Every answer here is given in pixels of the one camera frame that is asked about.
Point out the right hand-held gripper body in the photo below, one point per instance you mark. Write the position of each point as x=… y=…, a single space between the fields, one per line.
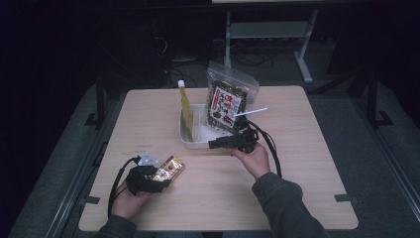
x=246 y=140

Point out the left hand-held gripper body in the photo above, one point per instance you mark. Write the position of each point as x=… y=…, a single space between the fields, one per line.
x=140 y=180

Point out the white plastic tray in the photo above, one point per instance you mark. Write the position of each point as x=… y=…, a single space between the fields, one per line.
x=201 y=132

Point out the brown gold snack packet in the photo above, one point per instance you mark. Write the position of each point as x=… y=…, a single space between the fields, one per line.
x=173 y=167

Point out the clear dried seaweed packet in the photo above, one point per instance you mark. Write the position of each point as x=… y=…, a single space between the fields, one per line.
x=228 y=102

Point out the yellow green snack packet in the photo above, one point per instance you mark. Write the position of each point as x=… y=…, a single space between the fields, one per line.
x=185 y=109

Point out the person's right hand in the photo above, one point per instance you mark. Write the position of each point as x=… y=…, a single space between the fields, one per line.
x=256 y=163

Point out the person's left hand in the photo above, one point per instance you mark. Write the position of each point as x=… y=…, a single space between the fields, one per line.
x=128 y=205

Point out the black metal stand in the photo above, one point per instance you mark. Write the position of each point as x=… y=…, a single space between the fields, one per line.
x=373 y=99

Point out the black table edge bracket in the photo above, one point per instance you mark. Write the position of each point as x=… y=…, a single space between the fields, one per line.
x=345 y=198
x=89 y=200

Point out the white metal desk frame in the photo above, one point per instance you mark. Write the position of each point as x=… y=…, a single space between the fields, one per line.
x=267 y=29

